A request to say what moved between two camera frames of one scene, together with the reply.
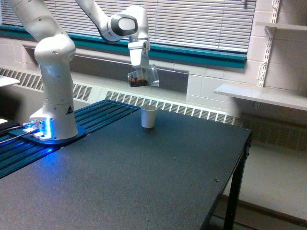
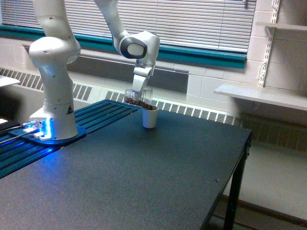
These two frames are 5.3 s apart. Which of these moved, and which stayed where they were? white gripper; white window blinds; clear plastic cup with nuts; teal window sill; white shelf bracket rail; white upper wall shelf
Moved: clear plastic cup with nuts; white gripper
Stayed: white shelf bracket rail; white upper wall shelf; white window blinds; teal window sill
